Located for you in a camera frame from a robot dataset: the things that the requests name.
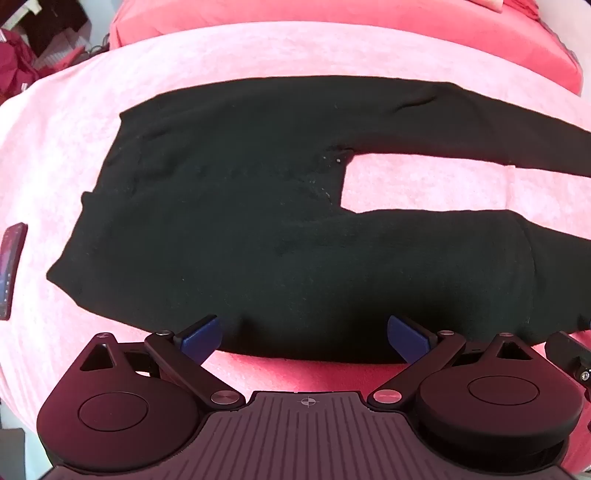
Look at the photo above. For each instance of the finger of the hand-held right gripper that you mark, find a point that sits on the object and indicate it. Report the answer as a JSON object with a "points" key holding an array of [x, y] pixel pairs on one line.
{"points": [[570, 353]]}

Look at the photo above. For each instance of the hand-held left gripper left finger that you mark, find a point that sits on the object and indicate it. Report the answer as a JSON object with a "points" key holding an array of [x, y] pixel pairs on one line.
{"points": [[199, 339]]}

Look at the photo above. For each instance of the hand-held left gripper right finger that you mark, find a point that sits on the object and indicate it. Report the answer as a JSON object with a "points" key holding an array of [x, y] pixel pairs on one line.
{"points": [[406, 339]]}

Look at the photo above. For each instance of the dark red bag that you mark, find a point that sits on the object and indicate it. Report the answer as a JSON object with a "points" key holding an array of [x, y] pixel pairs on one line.
{"points": [[16, 64]]}

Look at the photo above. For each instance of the black pants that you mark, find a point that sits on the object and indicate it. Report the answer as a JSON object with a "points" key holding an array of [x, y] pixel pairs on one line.
{"points": [[231, 207]]}

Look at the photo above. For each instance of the pink fleece blanket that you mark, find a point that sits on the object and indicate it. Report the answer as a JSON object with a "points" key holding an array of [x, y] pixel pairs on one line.
{"points": [[277, 50]]}

